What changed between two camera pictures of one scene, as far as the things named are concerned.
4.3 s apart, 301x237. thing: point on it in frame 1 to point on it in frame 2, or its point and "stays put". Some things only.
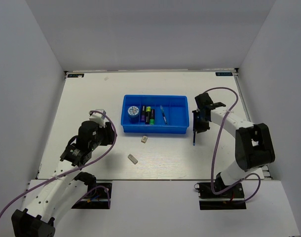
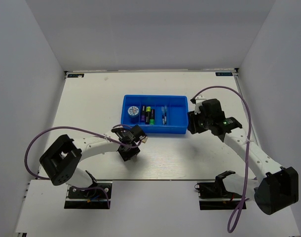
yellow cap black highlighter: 147,114 stays put
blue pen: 194,139 to 163,115
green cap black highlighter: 152,116 stays put
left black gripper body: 103,138 to 129,153
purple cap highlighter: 143,113 stays put
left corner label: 75,75 stays put
